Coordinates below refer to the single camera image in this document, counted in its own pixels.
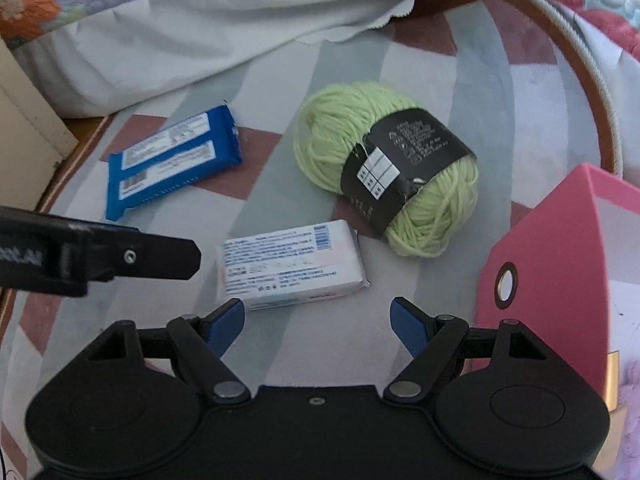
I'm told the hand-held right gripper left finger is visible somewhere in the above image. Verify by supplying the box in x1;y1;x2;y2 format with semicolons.
89;298;252;406

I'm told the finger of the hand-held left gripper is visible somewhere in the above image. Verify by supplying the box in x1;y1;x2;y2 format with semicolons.
111;233;203;282

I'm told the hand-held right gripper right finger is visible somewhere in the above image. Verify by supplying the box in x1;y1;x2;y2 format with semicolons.
382;296;547;405

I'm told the white tissue packet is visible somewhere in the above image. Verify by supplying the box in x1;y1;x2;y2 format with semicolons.
216;219;371;312

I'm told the blue snack packet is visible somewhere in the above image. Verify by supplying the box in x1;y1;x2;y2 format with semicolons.
105;105;244;222

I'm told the pink cardboard box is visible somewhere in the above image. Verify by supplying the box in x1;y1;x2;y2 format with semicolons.
475;162;640;407

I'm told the green yarn ball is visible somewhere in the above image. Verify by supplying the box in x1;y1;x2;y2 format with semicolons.
292;82;480;259

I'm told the beige wooden cabinet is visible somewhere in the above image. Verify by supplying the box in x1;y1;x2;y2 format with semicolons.
0;40;81;200

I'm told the checked round rug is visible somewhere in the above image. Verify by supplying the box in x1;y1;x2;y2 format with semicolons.
0;0;626;480

